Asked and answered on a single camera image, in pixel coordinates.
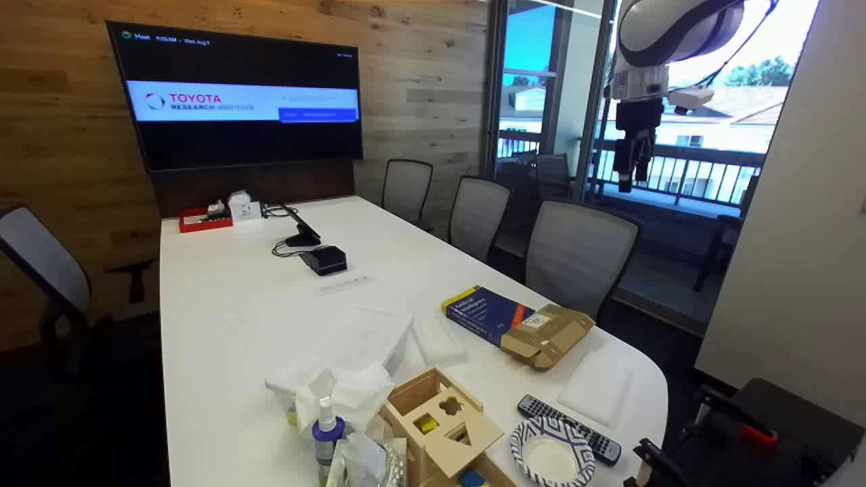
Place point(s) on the grey office chair near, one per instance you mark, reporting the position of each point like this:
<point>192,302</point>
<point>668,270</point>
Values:
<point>576,255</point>

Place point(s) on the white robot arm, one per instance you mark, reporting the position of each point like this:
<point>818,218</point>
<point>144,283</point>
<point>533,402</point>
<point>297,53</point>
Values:
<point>649,38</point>

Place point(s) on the grey office chair far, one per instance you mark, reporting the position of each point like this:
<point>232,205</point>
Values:
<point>406,187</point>

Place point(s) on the blue hardcover book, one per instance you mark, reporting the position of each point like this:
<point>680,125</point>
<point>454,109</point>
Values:
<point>485,312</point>

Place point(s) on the wall mounted television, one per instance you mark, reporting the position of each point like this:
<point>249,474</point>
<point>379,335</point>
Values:
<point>204,102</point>

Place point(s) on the grey office chair middle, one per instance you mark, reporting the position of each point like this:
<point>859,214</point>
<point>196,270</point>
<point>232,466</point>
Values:
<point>477,214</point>

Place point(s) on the brown cardboard package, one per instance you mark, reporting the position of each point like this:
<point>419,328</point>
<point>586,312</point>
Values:
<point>548,336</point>

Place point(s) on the blue cap spray bottle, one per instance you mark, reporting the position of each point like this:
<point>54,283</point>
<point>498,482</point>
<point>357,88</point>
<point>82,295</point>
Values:
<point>326,432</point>

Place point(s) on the clear plastic bag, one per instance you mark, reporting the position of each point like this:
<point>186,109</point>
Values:
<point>360,462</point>

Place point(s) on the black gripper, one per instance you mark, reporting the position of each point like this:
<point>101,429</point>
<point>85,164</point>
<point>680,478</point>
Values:
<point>632,153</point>

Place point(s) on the grey office chair left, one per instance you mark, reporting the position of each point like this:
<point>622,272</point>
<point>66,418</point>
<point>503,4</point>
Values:
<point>66,326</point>

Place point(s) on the blue patterned white bowl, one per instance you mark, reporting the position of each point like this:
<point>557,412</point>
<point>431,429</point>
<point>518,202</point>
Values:
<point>552,454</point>

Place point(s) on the red tray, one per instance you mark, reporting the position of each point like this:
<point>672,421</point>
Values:
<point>196,221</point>

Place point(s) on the black table cable hub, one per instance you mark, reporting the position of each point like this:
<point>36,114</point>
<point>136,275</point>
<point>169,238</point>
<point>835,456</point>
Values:
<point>300,241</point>

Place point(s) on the wooden shape sorter box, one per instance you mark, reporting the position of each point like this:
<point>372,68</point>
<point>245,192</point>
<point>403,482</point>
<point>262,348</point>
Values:
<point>446,435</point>

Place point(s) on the black conference speaker box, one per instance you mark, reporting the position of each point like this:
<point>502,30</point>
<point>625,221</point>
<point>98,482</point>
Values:
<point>326,260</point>

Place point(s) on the grey office chair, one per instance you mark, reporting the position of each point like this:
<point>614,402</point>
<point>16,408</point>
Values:
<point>576,255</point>
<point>406,187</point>
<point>66,326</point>
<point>477,214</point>

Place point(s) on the white tissue box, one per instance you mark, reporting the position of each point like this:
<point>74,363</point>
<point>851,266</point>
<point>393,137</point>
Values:
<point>245,207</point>

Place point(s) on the black red clamp stand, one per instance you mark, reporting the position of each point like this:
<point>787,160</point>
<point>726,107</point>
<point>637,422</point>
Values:
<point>759,437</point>

